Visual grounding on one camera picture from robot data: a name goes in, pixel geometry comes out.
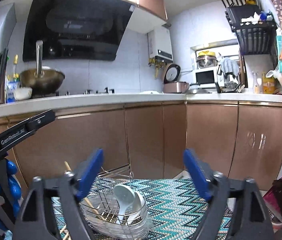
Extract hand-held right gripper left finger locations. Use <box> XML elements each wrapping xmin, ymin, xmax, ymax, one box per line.
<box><xmin>13</xmin><ymin>148</ymin><xmax>104</xmax><ymax>240</ymax></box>

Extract steel pot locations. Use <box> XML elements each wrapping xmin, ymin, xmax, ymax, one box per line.
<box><xmin>196</xmin><ymin>56</ymin><xmax>218</xmax><ymax>69</ymax></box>

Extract grey towel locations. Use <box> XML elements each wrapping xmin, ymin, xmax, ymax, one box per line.
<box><xmin>218</xmin><ymin>57</ymin><xmax>240</xmax><ymax>77</ymax></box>

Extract yellow packet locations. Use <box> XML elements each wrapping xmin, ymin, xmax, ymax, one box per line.
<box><xmin>262</xmin><ymin>72</ymin><xmax>276</xmax><ymax>94</ymax></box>

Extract white bowl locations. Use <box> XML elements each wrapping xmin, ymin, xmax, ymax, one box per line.
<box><xmin>13</xmin><ymin>87</ymin><xmax>33</xmax><ymax>101</ymax></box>

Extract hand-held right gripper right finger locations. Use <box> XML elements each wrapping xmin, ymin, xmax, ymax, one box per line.
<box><xmin>183</xmin><ymin>149</ymin><xmax>274</xmax><ymax>240</ymax></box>

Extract white ceramic spoon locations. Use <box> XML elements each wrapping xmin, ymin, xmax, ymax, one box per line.
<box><xmin>113</xmin><ymin>184</ymin><xmax>134</xmax><ymax>226</ymax></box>
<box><xmin>127</xmin><ymin>191</ymin><xmax>145</xmax><ymax>226</ymax></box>

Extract yellow capped oil bottle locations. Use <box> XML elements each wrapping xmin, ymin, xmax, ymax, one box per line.
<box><xmin>13</xmin><ymin>54</ymin><xmax>19</xmax><ymax>82</ymax></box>

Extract white spray bottle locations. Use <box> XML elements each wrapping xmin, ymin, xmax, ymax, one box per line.
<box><xmin>253</xmin><ymin>71</ymin><xmax>261</xmax><ymax>94</ymax></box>

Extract zigzag woven mat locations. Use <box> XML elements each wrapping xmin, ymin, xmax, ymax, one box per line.
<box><xmin>52</xmin><ymin>177</ymin><xmax>234</xmax><ymax>240</ymax></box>

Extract black wall rack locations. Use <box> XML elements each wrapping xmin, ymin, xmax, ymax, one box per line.
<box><xmin>216</xmin><ymin>0</ymin><xmax>279</xmax><ymax>55</ymax></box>

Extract pink rice cooker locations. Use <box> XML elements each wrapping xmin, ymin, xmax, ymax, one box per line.
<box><xmin>163</xmin><ymin>64</ymin><xmax>190</xmax><ymax>93</ymax></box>

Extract steel pot lid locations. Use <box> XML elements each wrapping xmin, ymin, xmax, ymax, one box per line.
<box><xmin>188</xmin><ymin>82</ymin><xmax>212</xmax><ymax>94</ymax></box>

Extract brown base cabinets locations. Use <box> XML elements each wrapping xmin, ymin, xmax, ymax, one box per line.
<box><xmin>0</xmin><ymin>100</ymin><xmax>282</xmax><ymax>190</ymax></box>

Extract wire utensil basket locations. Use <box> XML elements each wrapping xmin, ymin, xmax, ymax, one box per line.
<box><xmin>80</xmin><ymin>177</ymin><xmax>148</xmax><ymax>239</ymax></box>

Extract person's left hand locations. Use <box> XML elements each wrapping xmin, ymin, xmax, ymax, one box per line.
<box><xmin>0</xmin><ymin>159</ymin><xmax>23</xmax><ymax>233</ymax></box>

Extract white water heater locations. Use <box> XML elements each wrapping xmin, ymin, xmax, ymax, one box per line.
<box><xmin>148</xmin><ymin>26</ymin><xmax>173</xmax><ymax>62</ymax></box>

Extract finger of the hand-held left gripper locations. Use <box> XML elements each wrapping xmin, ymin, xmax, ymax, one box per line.
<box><xmin>0</xmin><ymin>109</ymin><xmax>56</xmax><ymax>178</ymax></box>

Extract steel wok with handle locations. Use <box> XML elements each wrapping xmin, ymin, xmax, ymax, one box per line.
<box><xmin>20</xmin><ymin>40</ymin><xmax>66</xmax><ymax>96</ymax></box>

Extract blue white packet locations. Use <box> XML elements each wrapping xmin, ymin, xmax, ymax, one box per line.
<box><xmin>6</xmin><ymin>81</ymin><xmax>19</xmax><ymax>103</ymax></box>

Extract white microwave oven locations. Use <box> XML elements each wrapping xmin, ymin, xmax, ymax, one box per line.
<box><xmin>194</xmin><ymin>68</ymin><xmax>217</xmax><ymax>85</ymax></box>

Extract chrome wire rack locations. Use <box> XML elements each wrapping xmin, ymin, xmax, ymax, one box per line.
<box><xmin>98</xmin><ymin>164</ymin><xmax>134</xmax><ymax>180</ymax></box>

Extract gas stove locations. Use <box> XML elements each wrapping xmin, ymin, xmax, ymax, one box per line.
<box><xmin>56</xmin><ymin>87</ymin><xmax>116</xmax><ymax>97</ymax></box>

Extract black range hood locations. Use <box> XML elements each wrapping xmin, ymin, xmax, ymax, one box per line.
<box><xmin>22</xmin><ymin>0</ymin><xmax>134</xmax><ymax>62</ymax></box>

